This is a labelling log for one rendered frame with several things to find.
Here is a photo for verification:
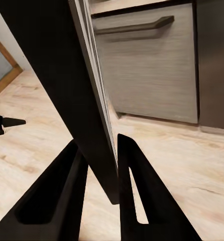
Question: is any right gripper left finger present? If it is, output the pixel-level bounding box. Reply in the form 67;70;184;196
0;140;88;241

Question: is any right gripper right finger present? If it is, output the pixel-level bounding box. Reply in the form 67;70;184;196
118;134;202;241

